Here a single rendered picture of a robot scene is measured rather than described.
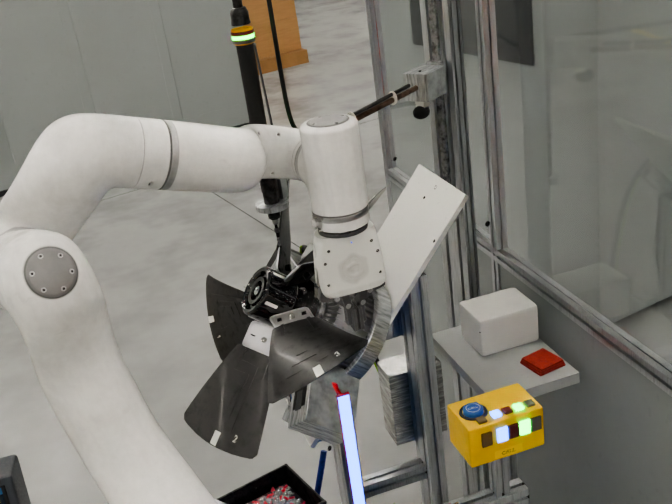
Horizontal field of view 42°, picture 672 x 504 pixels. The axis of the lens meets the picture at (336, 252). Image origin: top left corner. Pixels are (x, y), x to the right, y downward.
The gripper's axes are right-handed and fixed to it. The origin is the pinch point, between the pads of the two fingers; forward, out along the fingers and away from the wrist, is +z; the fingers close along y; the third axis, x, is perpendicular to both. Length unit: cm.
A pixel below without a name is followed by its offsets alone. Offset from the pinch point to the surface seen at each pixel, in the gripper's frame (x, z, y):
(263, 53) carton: 843, 126, 173
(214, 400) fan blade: 55, 43, -20
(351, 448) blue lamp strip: 15.1, 35.9, -0.1
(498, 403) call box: 14.7, 35.9, 30.4
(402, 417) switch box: 68, 73, 28
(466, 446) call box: 11.0, 40.5, 21.4
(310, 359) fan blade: 30.8, 24.3, -1.8
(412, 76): 84, -13, 47
